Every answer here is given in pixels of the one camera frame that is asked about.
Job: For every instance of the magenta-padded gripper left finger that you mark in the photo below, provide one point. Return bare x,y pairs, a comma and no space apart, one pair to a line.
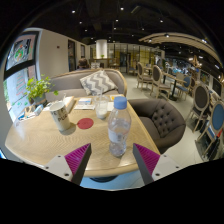
77,160

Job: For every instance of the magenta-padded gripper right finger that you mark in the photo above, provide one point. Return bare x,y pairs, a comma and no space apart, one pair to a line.
146,160

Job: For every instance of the clear blue-capped water bottle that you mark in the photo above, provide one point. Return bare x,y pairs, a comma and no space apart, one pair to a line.
118,133

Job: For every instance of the flat round red coaster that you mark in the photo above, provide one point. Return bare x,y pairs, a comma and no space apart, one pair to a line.
85,123

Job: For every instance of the dark grey tufted armchair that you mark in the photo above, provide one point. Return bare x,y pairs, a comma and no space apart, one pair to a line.
163,123

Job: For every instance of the white mug with black lettering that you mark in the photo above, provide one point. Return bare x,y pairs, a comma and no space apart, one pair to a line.
60,116

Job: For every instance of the clear plastic cup with straw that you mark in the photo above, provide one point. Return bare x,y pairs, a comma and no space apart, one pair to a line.
101,108

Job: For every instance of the white printed paper box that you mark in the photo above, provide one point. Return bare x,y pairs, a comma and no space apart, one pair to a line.
69,102

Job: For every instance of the small blue box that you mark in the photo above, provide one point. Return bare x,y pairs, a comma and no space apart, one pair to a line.
38,110

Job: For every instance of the small yellow card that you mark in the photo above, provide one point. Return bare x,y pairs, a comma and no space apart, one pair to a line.
116,97

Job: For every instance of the grey curved wood-framed sofa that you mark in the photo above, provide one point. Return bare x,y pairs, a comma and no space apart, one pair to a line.
66,81

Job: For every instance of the group of wooden dining chairs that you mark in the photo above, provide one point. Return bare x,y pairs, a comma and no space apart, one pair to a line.
156,80

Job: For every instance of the grey white chevron cushion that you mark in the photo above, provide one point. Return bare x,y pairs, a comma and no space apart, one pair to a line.
98,81

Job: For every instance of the green potted plant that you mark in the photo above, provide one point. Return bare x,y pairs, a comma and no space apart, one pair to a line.
36,88

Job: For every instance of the wooden dining table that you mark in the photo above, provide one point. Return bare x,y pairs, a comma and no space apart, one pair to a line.
173,77

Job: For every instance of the person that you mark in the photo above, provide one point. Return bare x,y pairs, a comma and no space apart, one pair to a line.
82,63

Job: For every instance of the colourful window poster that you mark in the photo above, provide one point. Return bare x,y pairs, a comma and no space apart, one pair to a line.
20,51

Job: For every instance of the group of ceiling spot lights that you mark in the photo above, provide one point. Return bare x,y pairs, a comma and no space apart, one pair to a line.
73,11

